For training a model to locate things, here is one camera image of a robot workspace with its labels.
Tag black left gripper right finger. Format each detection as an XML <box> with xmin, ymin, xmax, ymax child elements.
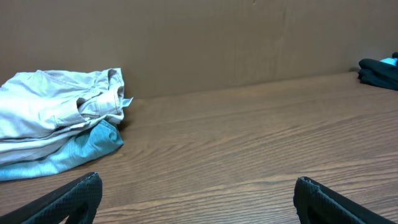
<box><xmin>293</xmin><ymin>177</ymin><xmax>395</xmax><ymax>224</ymax></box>

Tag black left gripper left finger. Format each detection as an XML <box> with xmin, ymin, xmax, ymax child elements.
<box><xmin>1</xmin><ymin>172</ymin><xmax>103</xmax><ymax>224</ymax></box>

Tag black t-shirt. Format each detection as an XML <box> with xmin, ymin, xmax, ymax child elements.
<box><xmin>358</xmin><ymin>52</ymin><xmax>397</xmax><ymax>91</ymax></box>

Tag blue folded jeans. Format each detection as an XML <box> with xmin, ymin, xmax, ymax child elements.
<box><xmin>1</xmin><ymin>121</ymin><xmax>124</xmax><ymax>182</ymax></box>

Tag beige folded trousers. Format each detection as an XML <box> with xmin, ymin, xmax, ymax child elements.
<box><xmin>1</xmin><ymin>68</ymin><xmax>132</xmax><ymax>166</ymax></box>

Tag light blue t-shirt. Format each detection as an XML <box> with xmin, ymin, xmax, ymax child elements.
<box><xmin>381</xmin><ymin>57</ymin><xmax>397</xmax><ymax>66</ymax></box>

